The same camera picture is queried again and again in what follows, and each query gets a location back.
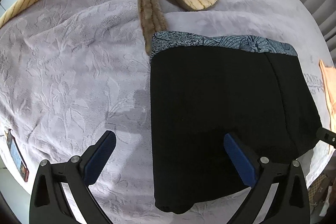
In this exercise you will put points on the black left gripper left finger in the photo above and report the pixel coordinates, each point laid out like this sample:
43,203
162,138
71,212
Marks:
48,203

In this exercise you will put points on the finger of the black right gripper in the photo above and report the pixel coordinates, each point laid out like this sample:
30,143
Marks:
326,136

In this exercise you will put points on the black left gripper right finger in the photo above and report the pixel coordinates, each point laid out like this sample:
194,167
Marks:
290,203

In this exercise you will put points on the black pants with patterned waistband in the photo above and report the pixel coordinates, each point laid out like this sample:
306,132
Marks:
203,88

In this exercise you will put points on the patterned slipper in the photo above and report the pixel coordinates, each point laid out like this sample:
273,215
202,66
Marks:
321,195

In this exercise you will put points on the smartphone with red case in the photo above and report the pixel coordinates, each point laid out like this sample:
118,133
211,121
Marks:
17,157

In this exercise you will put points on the orange cloth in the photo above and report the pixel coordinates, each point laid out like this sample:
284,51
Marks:
329,83

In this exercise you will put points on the grey embossed plush blanket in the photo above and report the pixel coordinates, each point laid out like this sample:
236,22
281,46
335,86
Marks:
72,69

